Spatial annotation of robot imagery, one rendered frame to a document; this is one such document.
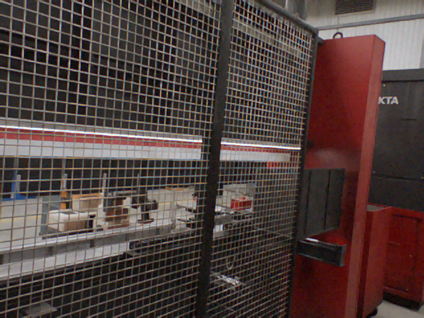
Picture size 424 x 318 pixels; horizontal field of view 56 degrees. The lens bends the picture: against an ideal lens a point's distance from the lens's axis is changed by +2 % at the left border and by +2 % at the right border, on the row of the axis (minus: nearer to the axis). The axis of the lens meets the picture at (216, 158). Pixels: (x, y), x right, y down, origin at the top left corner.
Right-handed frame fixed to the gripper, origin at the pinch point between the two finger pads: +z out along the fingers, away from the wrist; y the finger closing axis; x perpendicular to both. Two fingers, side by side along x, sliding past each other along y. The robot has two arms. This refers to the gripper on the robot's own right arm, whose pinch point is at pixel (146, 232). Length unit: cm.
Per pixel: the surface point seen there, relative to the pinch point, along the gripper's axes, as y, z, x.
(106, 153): 52, -44, -66
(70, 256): 65, -3, -95
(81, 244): 40, -4, -75
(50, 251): 37, -3, -87
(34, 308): 73, 10, -113
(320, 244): 93, 19, 65
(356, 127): 113, -58, 107
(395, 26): 31, -336, 714
